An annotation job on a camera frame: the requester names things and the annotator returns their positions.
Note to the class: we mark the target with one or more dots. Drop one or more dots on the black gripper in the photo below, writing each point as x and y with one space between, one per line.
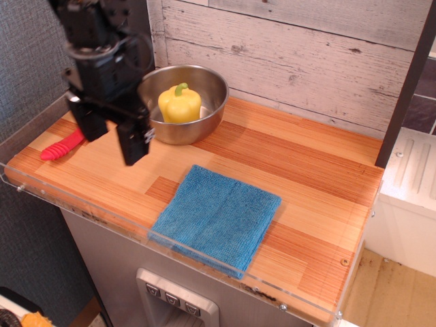
103 87

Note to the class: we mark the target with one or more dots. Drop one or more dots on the blue rag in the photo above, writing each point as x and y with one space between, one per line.
216 220

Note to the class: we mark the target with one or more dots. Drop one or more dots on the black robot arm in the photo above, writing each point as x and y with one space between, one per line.
93 17

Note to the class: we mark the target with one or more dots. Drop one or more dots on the silver metal pot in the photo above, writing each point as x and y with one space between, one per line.
208 84

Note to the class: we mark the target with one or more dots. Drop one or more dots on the yellow toy bell pepper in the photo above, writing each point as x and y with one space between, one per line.
180 104

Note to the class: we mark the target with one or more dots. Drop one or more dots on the clear acrylic table guard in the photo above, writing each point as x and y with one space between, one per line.
326 177

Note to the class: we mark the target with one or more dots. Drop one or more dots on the grey toy fridge cabinet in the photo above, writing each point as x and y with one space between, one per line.
113 260

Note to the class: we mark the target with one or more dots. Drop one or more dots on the silver dispenser button panel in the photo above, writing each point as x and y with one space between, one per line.
169 304

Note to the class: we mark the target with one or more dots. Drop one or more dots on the yellow black object corner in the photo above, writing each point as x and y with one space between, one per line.
8 319

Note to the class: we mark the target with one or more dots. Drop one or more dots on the white toy sink unit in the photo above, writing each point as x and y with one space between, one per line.
402 225

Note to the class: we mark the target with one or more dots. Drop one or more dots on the red handled metal spork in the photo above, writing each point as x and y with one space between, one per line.
63 147

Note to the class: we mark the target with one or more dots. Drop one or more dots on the dark left frame post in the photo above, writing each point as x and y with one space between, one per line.
139 23

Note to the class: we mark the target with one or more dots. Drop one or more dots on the dark frame post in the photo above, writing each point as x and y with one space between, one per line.
139 23
415 70

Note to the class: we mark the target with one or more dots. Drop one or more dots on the dark right frame post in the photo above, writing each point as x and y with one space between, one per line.
415 70

